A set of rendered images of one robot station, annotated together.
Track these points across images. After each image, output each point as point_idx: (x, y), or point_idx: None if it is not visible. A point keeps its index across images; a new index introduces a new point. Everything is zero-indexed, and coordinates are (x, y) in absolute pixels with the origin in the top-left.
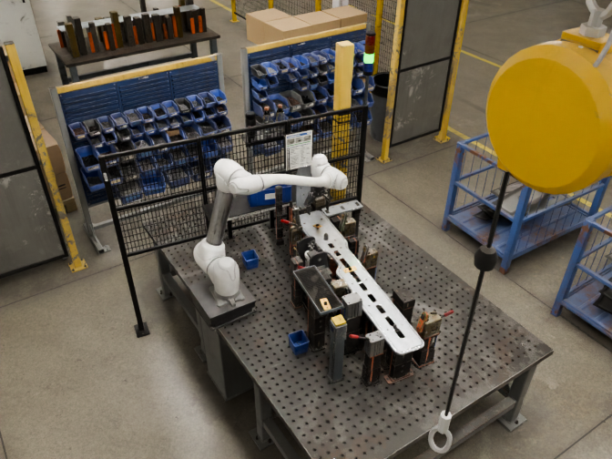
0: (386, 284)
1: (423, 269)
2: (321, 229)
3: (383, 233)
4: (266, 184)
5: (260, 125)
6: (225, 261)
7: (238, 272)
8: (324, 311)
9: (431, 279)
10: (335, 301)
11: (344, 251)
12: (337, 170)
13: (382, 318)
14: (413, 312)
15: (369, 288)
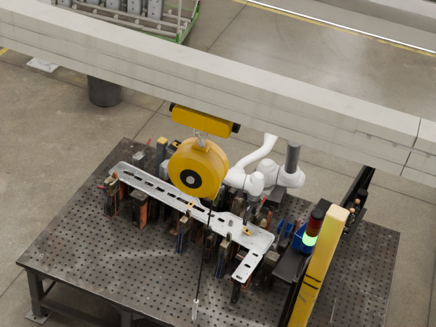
0: (170, 263)
1: (150, 294)
2: (242, 232)
3: (210, 323)
4: (264, 135)
5: (346, 196)
6: (267, 161)
7: (257, 170)
8: (174, 141)
9: (137, 286)
10: (172, 148)
11: (206, 218)
12: (234, 173)
13: (144, 178)
14: (135, 246)
15: (167, 195)
